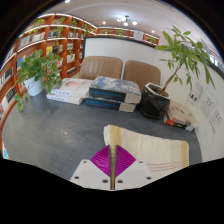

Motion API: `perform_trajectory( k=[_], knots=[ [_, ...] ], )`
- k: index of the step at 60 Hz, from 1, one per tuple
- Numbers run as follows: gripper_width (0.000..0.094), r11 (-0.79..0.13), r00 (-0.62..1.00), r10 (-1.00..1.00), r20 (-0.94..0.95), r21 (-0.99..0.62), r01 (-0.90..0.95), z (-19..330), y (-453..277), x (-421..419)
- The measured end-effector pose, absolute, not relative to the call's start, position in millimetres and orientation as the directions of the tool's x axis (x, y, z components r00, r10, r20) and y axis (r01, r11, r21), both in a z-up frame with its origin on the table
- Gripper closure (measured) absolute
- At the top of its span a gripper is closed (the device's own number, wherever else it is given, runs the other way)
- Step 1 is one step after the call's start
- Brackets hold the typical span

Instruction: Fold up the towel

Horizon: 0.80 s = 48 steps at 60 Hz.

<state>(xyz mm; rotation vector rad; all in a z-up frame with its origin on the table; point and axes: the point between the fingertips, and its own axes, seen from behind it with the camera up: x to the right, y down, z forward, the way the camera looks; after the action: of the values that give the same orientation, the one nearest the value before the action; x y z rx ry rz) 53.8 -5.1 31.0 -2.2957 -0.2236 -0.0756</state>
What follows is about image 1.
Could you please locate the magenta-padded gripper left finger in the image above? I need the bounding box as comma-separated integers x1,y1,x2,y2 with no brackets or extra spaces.
69,144,113,191

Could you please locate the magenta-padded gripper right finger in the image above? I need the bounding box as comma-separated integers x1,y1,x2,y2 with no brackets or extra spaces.
114,144,155,191

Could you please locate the cream and yellow towel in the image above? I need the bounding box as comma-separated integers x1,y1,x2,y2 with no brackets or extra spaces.
103,124,190,191

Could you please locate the red and black book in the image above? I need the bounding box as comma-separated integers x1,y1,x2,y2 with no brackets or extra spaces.
163,114,196,132

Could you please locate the thick dark blue book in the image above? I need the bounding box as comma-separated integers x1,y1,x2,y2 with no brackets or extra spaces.
85,96,137,113

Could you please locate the small tree in black pot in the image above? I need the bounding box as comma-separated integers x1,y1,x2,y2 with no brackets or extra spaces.
138,25,216,120

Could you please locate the large beige book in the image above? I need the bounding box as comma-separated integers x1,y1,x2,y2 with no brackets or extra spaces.
166,99,198,126

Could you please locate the thin white book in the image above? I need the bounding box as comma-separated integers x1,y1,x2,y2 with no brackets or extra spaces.
46,92,84,106

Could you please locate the white and pink book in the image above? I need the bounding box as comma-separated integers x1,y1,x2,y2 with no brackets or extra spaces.
51,77,94,99

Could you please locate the thick grey marbled book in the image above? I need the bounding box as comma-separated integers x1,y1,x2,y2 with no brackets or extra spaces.
88,75,143,105

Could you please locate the white calligraphy card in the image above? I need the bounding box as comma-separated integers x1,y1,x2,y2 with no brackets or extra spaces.
188,81,204,106

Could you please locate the tan padded chair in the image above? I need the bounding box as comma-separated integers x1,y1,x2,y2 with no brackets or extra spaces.
123,59,162,93
78,55,124,81

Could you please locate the leafy plant in white pot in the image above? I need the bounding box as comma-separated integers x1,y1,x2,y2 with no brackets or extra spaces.
13,49,64,113

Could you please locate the white black-framed partition screen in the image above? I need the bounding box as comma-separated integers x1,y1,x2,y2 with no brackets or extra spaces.
82,35,224,164

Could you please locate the orange wooden bookshelf unit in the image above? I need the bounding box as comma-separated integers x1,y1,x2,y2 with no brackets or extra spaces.
0,12,160,158

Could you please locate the ceiling chandelier lamp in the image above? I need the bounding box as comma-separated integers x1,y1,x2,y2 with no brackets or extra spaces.
116,14,138,28

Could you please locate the white wall socket panel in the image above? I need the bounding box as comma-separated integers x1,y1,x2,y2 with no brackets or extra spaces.
209,108,224,133
201,94,216,116

